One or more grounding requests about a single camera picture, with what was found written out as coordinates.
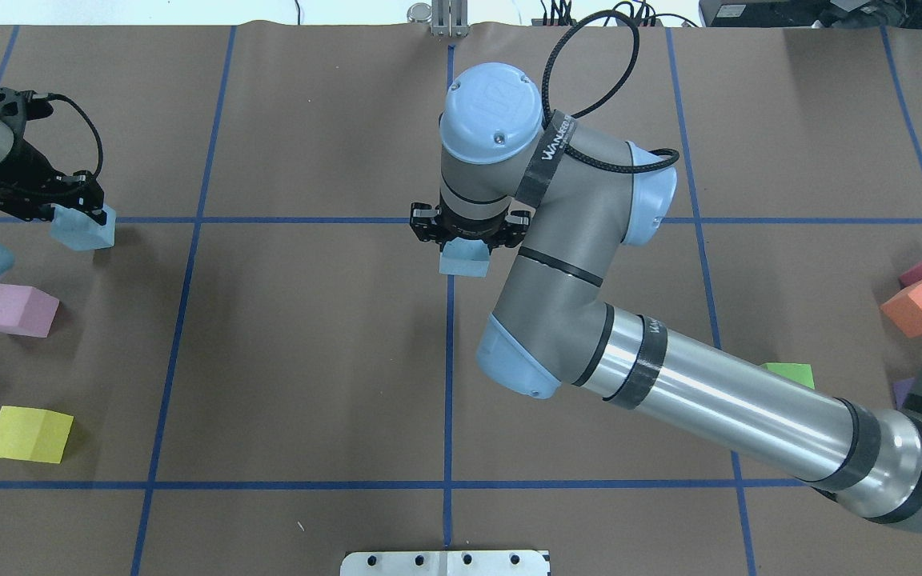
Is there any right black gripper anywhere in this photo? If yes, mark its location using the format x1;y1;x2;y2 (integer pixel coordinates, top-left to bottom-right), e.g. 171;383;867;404
409;202;533;249

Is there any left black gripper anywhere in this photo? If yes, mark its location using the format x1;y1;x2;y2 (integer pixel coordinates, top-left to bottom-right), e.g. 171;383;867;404
0;142;107;226

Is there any light blue foam block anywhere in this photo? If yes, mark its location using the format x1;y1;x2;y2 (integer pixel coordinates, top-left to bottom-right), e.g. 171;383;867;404
439;238;491;278
49;204;117;251

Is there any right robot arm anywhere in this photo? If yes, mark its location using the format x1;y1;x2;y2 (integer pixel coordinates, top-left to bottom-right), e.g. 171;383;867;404
412;62;922;534

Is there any pink foam block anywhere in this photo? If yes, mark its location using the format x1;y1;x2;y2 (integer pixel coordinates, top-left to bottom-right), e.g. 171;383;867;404
0;283;61;337

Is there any yellow foam block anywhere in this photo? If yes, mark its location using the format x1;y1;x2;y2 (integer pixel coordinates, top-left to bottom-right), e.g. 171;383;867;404
0;406;74;464

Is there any green foam block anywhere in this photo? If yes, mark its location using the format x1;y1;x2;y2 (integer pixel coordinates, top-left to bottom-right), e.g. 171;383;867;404
761;363;816;390

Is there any right orange foam block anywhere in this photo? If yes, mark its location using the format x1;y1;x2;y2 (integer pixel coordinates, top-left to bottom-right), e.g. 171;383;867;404
880;280;922;338

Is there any right purple foam block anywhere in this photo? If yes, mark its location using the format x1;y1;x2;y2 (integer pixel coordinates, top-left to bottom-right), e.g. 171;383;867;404
892;377;917;410

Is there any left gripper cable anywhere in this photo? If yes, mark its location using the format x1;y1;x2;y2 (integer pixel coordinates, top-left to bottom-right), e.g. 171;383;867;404
49;94;106;181

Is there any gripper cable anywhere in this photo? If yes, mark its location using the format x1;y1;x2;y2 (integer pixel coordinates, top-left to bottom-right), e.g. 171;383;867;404
543;10;680;173
49;94;106;181

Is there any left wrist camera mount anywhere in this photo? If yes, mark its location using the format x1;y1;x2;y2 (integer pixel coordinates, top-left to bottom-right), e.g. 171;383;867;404
0;87;54;132

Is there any aluminium frame post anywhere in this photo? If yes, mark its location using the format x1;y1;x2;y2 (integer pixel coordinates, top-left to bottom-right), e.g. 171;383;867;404
429;0;471;38

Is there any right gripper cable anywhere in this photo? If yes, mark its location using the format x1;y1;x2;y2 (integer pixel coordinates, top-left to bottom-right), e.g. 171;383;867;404
543;10;680;173

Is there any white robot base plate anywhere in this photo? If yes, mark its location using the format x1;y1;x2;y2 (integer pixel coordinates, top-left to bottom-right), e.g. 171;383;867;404
339;550;552;575

